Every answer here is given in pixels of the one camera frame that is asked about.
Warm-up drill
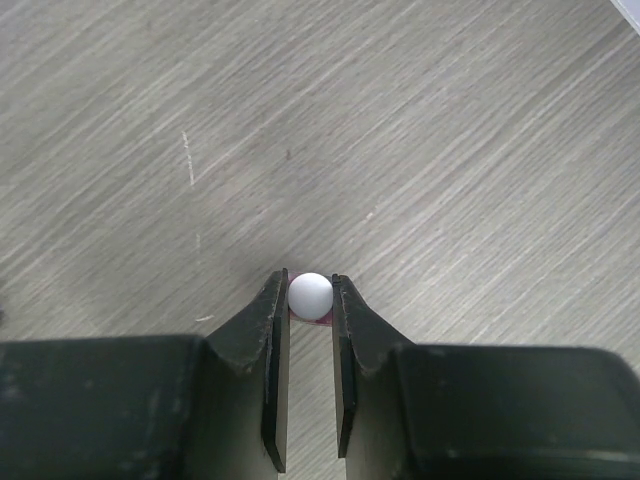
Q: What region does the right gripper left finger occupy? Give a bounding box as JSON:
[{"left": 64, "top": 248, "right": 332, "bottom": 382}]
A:
[{"left": 1, "top": 270, "right": 290, "bottom": 479}]

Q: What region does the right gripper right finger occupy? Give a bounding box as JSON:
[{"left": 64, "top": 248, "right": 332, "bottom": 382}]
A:
[{"left": 332, "top": 275, "right": 639, "bottom": 479}]

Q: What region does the purple nail polish bottle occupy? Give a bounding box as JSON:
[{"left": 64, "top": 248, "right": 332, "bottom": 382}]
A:
[{"left": 285, "top": 268, "right": 335, "bottom": 327}]

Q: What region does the white nail polish brush cap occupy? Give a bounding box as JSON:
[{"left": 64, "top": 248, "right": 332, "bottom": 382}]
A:
[{"left": 288, "top": 272, "right": 334, "bottom": 321}]

